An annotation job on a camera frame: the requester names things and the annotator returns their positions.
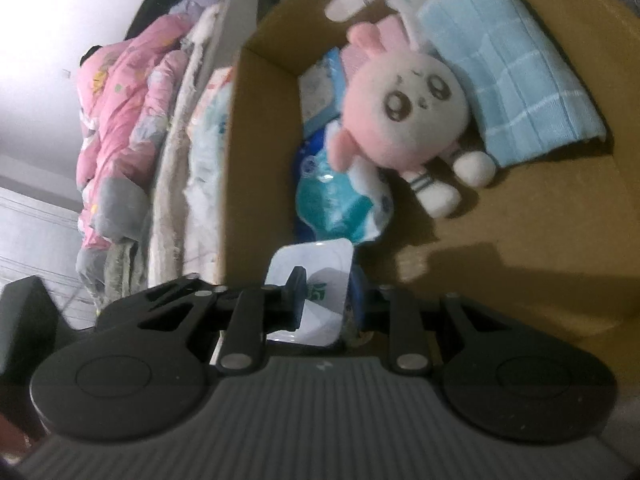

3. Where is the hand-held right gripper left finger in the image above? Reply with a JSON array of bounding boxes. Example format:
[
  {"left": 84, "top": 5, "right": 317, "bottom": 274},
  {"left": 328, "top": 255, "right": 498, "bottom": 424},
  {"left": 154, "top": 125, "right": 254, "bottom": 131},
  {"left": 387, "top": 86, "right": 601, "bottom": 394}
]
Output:
[{"left": 94, "top": 266, "right": 308, "bottom": 377}]

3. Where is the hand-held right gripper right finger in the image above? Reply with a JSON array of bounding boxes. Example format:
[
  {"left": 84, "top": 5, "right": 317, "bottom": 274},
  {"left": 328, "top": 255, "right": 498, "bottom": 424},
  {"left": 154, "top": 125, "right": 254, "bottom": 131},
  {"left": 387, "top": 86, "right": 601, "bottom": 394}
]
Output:
[{"left": 349, "top": 267, "right": 533, "bottom": 377}]

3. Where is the white rounded packet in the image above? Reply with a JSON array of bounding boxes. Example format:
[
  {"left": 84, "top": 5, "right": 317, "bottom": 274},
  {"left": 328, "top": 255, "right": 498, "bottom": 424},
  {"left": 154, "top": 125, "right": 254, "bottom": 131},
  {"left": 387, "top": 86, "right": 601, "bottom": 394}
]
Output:
[{"left": 261, "top": 239, "right": 354, "bottom": 349}]

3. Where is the blue tissue pack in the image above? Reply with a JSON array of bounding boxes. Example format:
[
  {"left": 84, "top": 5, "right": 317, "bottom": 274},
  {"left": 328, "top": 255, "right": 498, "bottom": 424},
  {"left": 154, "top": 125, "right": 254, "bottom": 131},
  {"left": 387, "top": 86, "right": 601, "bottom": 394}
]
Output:
[{"left": 291, "top": 122, "right": 394, "bottom": 247}]

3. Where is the large cardboard box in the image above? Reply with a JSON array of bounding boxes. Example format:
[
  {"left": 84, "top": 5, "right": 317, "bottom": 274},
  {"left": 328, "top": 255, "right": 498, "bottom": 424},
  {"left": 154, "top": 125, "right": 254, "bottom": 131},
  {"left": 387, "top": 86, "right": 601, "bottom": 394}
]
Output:
[{"left": 219, "top": 0, "right": 640, "bottom": 411}]

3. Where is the pink plush doll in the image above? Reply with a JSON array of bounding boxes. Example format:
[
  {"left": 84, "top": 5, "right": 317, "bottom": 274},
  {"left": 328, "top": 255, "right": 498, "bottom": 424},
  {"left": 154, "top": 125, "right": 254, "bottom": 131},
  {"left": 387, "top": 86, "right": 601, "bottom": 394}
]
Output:
[{"left": 326, "top": 15, "right": 497, "bottom": 219}]

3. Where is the blue and white box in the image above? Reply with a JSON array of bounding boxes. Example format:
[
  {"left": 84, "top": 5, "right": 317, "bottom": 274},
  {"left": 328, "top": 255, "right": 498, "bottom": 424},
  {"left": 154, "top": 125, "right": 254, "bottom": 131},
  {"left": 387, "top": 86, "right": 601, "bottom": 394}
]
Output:
[{"left": 299, "top": 47, "right": 352, "bottom": 137}]

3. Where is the blue quilted towel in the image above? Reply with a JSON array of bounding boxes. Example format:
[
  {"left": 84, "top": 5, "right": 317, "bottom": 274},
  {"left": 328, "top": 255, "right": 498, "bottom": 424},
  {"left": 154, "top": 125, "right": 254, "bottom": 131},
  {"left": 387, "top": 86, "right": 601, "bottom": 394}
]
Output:
[{"left": 389, "top": 0, "right": 609, "bottom": 167}]

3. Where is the grey plush pillow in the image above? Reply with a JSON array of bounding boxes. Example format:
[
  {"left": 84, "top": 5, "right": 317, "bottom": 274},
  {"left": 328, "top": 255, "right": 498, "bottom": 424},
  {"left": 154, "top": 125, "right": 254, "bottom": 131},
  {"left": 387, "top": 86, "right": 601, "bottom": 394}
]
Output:
[{"left": 76, "top": 176, "right": 152, "bottom": 282}]

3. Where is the white ruffled blanket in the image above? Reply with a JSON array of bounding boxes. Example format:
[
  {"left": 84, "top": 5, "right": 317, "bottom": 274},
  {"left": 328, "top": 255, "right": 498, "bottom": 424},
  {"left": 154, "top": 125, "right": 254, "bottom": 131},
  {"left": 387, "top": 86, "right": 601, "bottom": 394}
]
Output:
[{"left": 149, "top": 9, "right": 236, "bottom": 287}]

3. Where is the pink floral quilt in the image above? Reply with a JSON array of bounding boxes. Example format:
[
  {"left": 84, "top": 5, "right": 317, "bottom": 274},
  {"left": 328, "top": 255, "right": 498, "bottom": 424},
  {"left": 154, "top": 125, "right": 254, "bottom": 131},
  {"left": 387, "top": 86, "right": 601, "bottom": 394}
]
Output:
[{"left": 74, "top": 14, "right": 197, "bottom": 252}]

